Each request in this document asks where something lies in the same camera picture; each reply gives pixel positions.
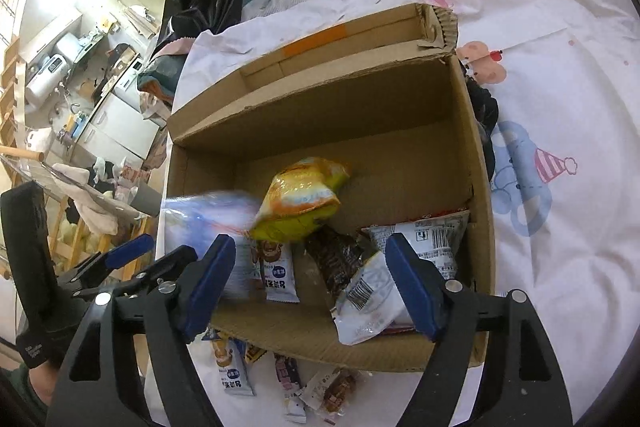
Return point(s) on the white washing machine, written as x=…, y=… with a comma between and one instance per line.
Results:
x=127, y=82

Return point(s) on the wooden stairs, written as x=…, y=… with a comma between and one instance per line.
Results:
x=10, y=97

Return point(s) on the white water heater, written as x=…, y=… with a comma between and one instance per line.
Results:
x=45, y=77

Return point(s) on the green orange folded cloth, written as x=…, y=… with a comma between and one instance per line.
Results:
x=157, y=74

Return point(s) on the white and red snack packet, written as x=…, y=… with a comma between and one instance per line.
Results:
x=435, y=234

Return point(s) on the small dark yellow packet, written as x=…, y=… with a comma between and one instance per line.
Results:
x=254, y=352

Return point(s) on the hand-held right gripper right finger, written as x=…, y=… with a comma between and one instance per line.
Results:
x=415, y=292

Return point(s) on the yellow snack packet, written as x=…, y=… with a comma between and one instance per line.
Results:
x=300, y=202

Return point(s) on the clear brown snack packet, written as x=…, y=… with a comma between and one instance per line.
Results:
x=337, y=389

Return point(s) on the clear white snack packet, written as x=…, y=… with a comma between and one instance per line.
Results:
x=367, y=307

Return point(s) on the small white bear packet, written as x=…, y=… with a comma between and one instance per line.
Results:
x=277, y=272
x=232, y=367

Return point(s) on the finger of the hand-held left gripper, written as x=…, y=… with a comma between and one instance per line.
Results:
x=130, y=248
x=170, y=259

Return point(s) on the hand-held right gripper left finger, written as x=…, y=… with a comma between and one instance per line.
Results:
x=210, y=289

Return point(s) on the cardboard box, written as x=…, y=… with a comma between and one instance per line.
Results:
x=350, y=127

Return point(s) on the white kitchen cabinet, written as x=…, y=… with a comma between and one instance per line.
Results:
x=120, y=122

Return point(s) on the dark cloth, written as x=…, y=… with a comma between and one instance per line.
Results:
x=485, y=112

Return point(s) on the beige hanging cloth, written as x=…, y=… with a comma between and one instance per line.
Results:
x=85, y=197

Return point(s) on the grey trash bin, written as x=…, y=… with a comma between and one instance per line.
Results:
x=145, y=199

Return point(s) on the dark brown snack packet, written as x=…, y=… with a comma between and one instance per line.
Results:
x=335, y=257

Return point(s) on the wooden pole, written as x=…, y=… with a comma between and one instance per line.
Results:
x=22, y=152

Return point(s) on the blue and white snack packet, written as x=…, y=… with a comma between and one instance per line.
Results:
x=210, y=212

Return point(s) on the pink cartoon stick packet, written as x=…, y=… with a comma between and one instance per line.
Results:
x=290, y=382

